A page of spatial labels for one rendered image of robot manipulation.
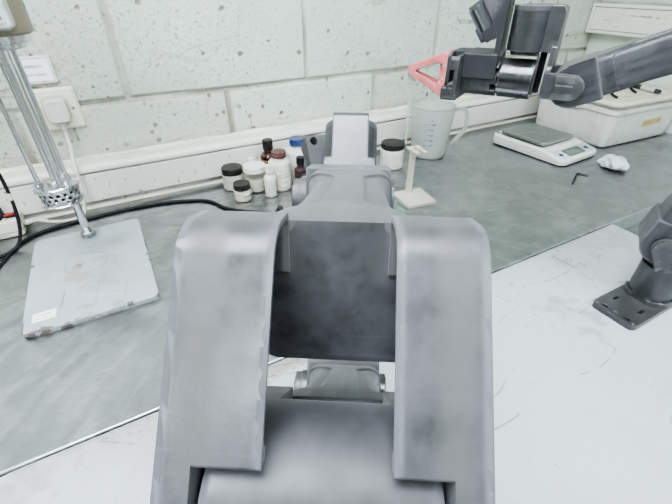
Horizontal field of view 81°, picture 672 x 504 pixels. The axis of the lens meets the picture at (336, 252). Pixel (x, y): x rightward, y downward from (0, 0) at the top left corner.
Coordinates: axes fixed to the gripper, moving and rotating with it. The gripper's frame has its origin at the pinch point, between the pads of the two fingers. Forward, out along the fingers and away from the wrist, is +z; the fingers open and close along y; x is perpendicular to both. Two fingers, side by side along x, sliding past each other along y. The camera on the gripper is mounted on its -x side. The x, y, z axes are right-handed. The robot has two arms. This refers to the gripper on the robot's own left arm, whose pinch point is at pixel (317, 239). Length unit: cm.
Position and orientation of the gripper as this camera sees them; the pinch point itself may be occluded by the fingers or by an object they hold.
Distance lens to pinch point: 59.0
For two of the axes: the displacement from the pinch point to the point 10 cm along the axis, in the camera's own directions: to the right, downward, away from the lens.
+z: -2.3, 1.1, 9.7
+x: 1.9, 9.8, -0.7
